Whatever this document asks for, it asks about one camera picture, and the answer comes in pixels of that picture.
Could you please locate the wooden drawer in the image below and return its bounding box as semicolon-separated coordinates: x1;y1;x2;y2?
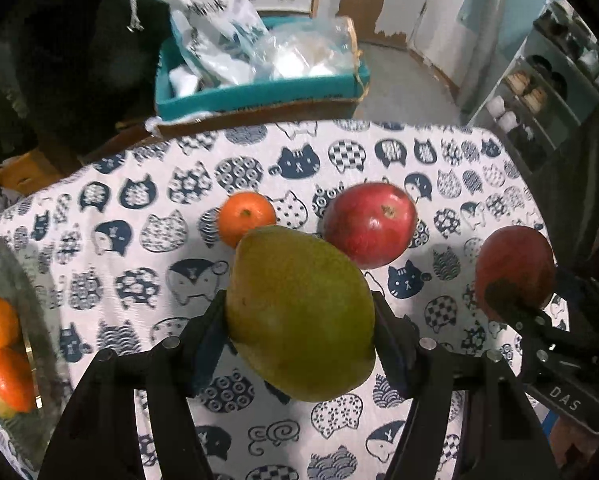
0;148;64;196

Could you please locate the teal cardboard box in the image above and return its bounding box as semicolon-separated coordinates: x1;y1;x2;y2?
154;16;370;123

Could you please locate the red apple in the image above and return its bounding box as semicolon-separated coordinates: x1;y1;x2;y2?
322;182;418;270
475;226;555;323

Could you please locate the red apple front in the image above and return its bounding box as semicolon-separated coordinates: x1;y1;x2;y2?
475;226;555;323

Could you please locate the cat pattern tablecloth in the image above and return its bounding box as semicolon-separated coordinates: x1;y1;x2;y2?
0;120;546;479

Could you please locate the small tangerine back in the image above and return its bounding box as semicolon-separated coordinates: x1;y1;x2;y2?
217;192;277;248

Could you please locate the silver duct pipe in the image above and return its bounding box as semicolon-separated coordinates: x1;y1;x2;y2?
456;0;505;115

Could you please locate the green glass plate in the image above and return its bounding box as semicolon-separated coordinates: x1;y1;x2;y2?
0;236;71;478

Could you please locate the clear plastic bag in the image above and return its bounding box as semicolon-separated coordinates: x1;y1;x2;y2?
251;16;361;81

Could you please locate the large orange front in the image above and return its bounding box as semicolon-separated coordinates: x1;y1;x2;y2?
0;348;35;413

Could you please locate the red apple back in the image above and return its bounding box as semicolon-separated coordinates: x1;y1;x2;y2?
322;182;418;270

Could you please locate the white shoe rack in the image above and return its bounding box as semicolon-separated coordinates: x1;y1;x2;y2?
469;0;599;174

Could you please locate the white door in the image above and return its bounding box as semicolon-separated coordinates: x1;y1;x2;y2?
329;0;511;61

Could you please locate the black hanging coat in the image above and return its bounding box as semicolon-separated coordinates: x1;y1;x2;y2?
0;0;170;156

